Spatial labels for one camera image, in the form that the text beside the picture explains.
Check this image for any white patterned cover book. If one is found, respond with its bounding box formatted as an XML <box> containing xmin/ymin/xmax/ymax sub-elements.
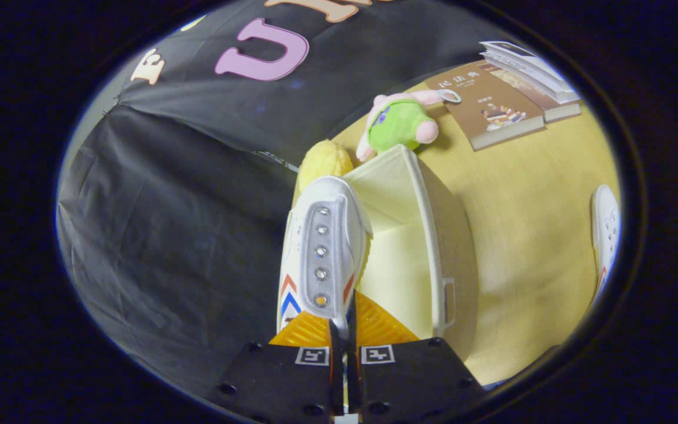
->
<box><xmin>480</xmin><ymin>52</ymin><xmax>581</xmax><ymax>104</ymax></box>

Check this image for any beige fabric storage box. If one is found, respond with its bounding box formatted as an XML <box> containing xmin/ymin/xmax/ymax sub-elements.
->
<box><xmin>342</xmin><ymin>144</ymin><xmax>481</xmax><ymax>360</ymax></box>

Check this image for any yellow knobbly toy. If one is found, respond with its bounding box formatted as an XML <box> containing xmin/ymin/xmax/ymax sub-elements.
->
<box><xmin>298</xmin><ymin>140</ymin><xmax>354</xmax><ymax>192</ymax></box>

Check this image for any white canvas shoe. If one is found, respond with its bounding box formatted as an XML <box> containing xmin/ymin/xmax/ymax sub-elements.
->
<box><xmin>276</xmin><ymin>175</ymin><xmax>373</xmax><ymax>339</ymax></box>
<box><xmin>591</xmin><ymin>184</ymin><xmax>621</xmax><ymax>307</ymax></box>

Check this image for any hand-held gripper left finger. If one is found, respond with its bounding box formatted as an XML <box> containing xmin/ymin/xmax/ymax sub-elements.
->
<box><xmin>207</xmin><ymin>309</ymin><xmax>344</xmax><ymax>424</ymax></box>

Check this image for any brown photo cover book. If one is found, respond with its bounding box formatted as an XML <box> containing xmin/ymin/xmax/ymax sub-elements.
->
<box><xmin>480</xmin><ymin>59</ymin><xmax>583</xmax><ymax>123</ymax></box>

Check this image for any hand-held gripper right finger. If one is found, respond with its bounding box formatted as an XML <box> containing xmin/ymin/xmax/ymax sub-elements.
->
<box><xmin>348</xmin><ymin>291</ymin><xmax>487</xmax><ymax>424</ymax></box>

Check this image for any green and pink plush toy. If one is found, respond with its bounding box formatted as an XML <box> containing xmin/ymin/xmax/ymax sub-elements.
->
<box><xmin>355</xmin><ymin>88</ymin><xmax>462</xmax><ymax>163</ymax></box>

